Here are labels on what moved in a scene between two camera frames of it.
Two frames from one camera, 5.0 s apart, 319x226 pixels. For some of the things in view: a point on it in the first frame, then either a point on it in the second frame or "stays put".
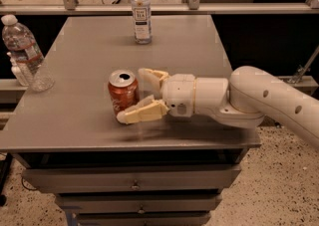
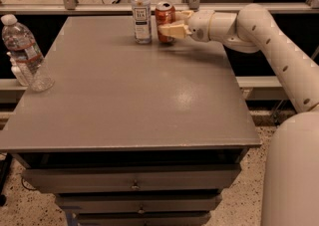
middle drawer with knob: [139, 203] stays put
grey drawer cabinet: [166, 170] stays put
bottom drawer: [144, 219] stays put
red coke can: [124, 89] → [164, 13]
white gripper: [179, 95] → [199, 26]
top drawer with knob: [132, 179] stays put
